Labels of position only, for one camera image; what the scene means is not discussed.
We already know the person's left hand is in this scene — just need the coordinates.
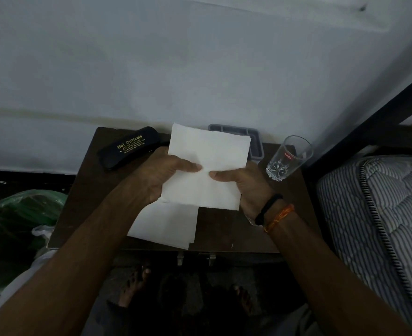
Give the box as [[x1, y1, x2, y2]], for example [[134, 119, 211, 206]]
[[132, 147, 203, 206]]

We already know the person's left foot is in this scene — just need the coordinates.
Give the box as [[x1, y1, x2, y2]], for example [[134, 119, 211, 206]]
[[117, 266, 152, 308]]

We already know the white paper napkin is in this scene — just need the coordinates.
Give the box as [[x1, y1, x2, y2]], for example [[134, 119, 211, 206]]
[[161, 123, 252, 211], [127, 199, 199, 250]]

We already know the black bed frame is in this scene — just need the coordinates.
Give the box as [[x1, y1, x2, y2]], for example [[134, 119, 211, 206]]
[[303, 70, 412, 175]]

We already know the person's right hand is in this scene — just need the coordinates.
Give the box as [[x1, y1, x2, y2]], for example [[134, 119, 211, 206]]
[[209, 161, 280, 222]]

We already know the black glasses case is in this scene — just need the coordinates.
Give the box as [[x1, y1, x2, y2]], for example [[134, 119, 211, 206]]
[[98, 126, 161, 171]]

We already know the green lined waste bin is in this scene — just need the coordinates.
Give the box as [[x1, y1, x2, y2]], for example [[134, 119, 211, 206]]
[[0, 189, 68, 296]]

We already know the grey plastic organizer box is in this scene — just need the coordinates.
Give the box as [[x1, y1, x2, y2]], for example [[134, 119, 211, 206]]
[[207, 124, 264, 161]]

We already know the person's left forearm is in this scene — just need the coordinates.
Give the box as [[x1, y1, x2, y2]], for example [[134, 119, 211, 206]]
[[0, 185, 152, 336]]

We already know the person's right foot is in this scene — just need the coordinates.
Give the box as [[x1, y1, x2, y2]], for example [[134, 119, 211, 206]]
[[231, 284, 254, 317]]

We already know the black wristband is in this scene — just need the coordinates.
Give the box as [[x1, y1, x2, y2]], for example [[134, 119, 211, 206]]
[[254, 194, 284, 226]]

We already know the person's foot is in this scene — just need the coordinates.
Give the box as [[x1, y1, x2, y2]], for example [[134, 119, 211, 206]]
[[117, 266, 152, 308], [231, 284, 254, 317]]

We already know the orange thread bracelet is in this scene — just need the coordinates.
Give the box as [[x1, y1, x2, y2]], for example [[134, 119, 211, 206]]
[[263, 203, 295, 234]]

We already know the person's right forearm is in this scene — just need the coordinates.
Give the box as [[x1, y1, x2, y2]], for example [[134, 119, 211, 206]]
[[265, 206, 412, 336]]

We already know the clear drinking glass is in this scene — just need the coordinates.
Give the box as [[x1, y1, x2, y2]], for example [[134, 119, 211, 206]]
[[266, 135, 314, 182]]

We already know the grey striped quilted mattress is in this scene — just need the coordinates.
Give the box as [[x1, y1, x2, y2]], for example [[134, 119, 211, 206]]
[[316, 154, 412, 336]]

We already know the pink-white wrapper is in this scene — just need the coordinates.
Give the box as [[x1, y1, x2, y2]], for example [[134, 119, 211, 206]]
[[31, 224, 56, 258]]

